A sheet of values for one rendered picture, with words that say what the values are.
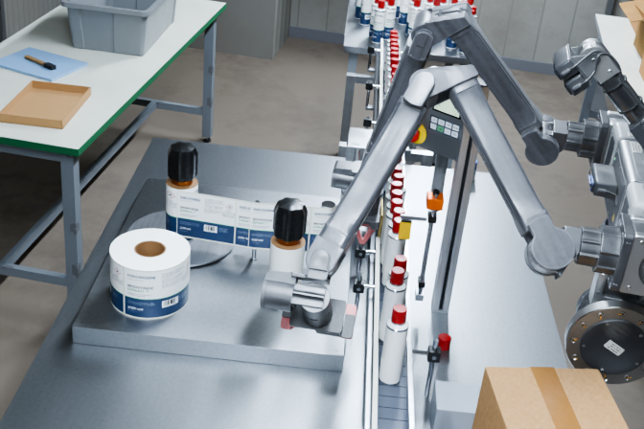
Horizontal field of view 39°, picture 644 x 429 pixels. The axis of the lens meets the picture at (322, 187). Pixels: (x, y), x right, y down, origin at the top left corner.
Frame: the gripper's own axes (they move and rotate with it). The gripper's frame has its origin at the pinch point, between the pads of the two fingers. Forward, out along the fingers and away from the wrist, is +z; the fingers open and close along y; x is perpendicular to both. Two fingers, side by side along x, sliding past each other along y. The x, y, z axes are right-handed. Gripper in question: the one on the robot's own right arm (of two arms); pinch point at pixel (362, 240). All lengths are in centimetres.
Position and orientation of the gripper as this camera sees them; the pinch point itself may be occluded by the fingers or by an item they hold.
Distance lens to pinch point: 239.6
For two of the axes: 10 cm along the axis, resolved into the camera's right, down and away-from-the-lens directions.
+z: -1.1, 8.7, 4.9
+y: -0.7, 4.8, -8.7
